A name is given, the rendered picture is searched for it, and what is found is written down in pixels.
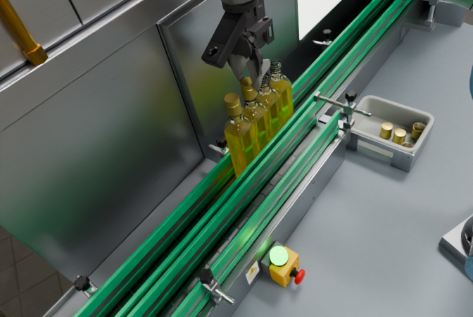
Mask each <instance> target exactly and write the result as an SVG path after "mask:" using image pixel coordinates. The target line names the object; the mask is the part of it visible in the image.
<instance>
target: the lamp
mask: <svg viewBox="0 0 473 317"><path fill-rule="evenodd" d="M288 260H289V257H288V254H287V251H286V249H285V248H283V247H281V246H277V247H274V248H272V249H271V251H270V261H271V263H272V264H273V265H274V266H277V267H281V266H284V265H285V264H286V263H287V262H288Z"/></svg>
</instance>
